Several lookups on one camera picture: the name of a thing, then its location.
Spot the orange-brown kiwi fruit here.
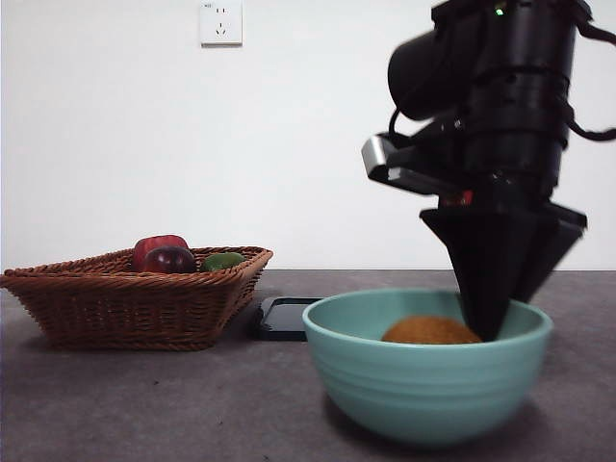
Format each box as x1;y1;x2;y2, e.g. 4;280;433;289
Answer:
381;315;484;346

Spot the teal ribbed bowl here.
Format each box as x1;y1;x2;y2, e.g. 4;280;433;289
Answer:
301;288;553;447

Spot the dark rectangular tray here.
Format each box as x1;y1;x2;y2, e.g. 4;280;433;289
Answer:
247;296;321;343

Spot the green avocado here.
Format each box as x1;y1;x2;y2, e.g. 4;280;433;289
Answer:
199;252;246;274

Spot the dark purple round fruit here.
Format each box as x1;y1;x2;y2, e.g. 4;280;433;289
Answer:
143;245;197;275

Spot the red bell pepper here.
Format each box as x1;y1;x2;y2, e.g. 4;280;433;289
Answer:
133;234;190;270

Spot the brown wicker basket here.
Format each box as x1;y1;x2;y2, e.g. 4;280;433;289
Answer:
0;245;274;352

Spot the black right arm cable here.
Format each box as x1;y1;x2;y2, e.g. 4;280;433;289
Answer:
560;9;616;143

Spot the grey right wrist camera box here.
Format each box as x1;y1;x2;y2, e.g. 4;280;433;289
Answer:
360;133;405;184

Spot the white wall socket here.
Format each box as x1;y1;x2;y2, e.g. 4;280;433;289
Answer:
200;2;244;48

